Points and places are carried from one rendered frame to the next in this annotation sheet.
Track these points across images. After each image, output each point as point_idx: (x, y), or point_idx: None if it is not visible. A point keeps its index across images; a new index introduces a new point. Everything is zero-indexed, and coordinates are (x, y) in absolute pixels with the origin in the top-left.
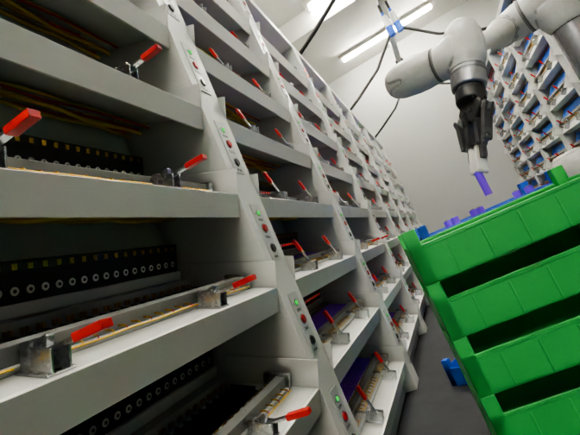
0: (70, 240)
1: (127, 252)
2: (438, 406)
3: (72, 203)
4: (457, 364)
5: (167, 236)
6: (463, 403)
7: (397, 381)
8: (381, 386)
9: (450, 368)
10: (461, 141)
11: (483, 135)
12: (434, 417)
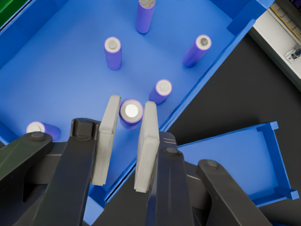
0: None
1: None
2: (245, 84)
3: None
4: (273, 148)
5: None
6: (220, 93)
7: (282, 56)
8: (282, 32)
9: (262, 123)
10: (229, 201)
11: (23, 137)
12: (232, 66)
